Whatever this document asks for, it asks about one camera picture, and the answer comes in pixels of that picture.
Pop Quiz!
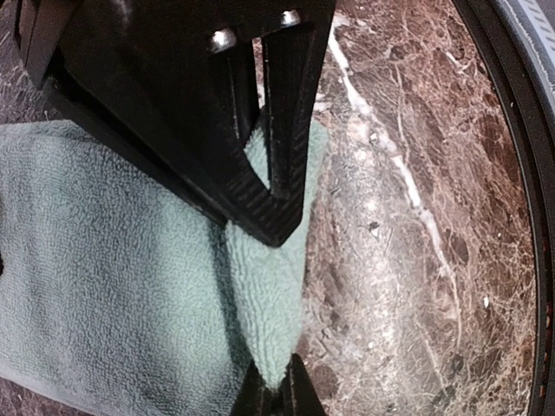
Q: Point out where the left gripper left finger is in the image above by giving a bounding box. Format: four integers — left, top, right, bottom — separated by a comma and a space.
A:
230, 361, 274, 416

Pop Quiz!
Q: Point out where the mint green panda towel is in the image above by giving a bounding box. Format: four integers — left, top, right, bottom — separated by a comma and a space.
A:
1, 120, 310, 415

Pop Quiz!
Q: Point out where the white slotted cable duct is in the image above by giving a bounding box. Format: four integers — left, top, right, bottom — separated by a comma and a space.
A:
499, 1, 554, 91

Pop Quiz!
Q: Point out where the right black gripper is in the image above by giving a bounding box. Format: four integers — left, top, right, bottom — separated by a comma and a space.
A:
14, 1, 304, 247

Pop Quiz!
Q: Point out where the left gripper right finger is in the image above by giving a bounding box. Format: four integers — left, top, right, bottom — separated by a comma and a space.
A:
277, 354, 327, 416

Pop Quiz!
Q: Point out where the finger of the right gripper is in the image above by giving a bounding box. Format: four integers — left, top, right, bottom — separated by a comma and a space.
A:
261, 1, 336, 208

